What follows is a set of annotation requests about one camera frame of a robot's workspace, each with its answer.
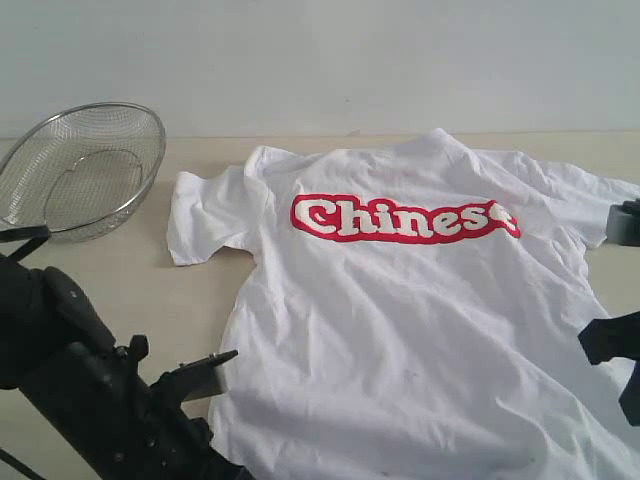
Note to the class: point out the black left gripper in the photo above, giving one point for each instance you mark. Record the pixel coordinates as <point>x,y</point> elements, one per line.
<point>170,445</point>

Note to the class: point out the metal mesh strainer bowl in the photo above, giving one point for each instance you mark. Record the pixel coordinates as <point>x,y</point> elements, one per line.
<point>82,172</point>

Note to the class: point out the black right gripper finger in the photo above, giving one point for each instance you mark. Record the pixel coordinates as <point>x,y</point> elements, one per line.
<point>630,397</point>
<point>605,339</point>

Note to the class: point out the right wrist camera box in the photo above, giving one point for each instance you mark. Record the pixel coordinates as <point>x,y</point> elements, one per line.
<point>622,226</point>

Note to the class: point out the white t-shirt red lettering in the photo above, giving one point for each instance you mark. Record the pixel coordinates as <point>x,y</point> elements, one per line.
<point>413,313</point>

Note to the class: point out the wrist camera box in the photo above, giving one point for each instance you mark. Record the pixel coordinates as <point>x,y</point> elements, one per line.
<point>622,226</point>
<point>192,381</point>

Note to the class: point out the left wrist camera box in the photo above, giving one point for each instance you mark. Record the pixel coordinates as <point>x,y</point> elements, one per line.
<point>192,381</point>

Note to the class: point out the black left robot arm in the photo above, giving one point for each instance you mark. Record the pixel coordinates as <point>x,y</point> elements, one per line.
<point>59,354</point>

